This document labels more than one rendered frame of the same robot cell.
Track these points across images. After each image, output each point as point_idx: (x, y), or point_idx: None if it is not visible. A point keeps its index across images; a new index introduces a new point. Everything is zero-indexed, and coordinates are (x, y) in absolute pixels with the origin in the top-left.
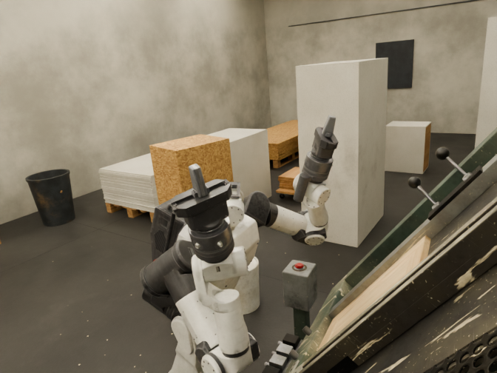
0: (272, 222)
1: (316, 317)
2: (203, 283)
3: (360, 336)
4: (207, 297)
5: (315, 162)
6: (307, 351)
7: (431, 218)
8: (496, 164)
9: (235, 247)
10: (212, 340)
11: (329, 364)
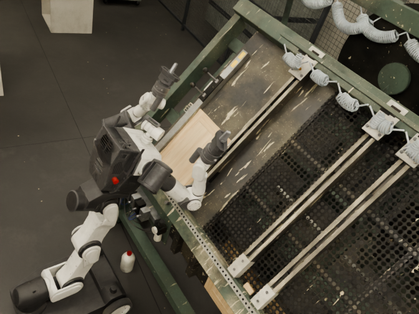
0: None
1: None
2: (205, 173)
3: (224, 162)
4: (204, 177)
5: (167, 89)
6: None
7: (203, 101)
8: (228, 75)
9: None
10: (188, 195)
11: (209, 178)
